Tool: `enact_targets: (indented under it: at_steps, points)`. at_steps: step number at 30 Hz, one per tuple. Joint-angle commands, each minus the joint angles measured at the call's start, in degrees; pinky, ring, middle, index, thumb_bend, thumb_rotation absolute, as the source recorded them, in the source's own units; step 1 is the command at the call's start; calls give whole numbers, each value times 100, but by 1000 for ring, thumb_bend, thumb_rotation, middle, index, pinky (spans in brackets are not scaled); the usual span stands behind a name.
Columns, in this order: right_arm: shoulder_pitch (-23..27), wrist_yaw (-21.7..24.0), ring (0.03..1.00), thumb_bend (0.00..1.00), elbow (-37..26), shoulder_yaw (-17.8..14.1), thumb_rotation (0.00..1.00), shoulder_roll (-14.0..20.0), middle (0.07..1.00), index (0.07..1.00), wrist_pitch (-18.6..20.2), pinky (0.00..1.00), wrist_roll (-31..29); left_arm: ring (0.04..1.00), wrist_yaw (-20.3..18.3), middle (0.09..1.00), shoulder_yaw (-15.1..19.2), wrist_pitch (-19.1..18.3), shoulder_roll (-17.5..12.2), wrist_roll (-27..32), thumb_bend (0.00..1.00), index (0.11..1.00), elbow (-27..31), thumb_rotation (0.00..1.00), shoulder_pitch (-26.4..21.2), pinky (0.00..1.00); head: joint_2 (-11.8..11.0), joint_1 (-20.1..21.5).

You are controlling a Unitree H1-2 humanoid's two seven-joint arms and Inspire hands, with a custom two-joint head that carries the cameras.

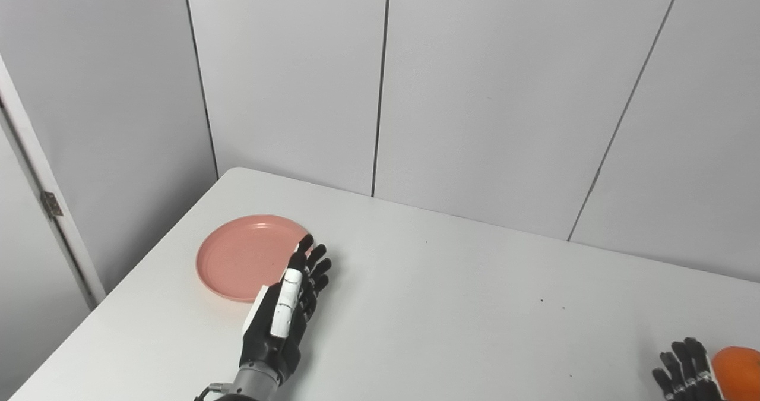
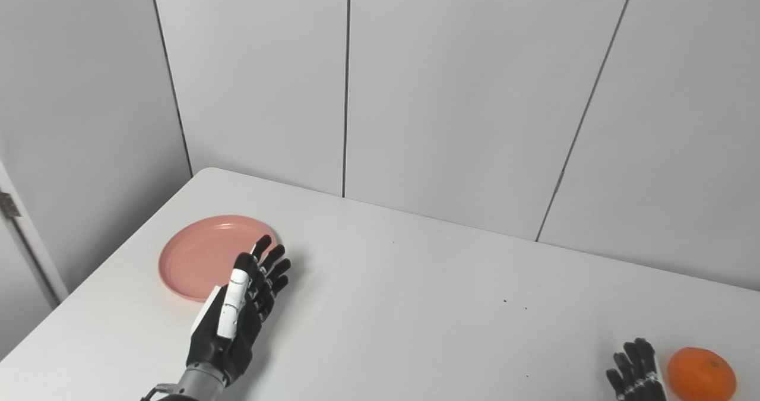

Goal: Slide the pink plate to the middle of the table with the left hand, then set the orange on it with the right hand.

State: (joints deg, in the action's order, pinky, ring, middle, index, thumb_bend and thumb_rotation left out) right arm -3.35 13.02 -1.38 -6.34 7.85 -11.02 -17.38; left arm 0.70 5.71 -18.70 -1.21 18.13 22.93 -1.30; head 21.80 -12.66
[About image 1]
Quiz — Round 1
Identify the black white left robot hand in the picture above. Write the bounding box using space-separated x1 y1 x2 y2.
240 233 333 386

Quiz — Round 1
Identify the metal door hinge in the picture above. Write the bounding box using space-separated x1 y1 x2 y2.
40 191 64 218

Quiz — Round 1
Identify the orange fruit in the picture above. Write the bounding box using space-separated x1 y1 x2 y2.
711 346 760 401

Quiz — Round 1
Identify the pink round plate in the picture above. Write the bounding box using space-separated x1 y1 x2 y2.
195 214 312 304

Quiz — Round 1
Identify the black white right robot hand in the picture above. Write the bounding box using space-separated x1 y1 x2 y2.
651 337 725 401

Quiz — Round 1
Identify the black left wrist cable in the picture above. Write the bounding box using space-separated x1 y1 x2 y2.
194 383 233 401

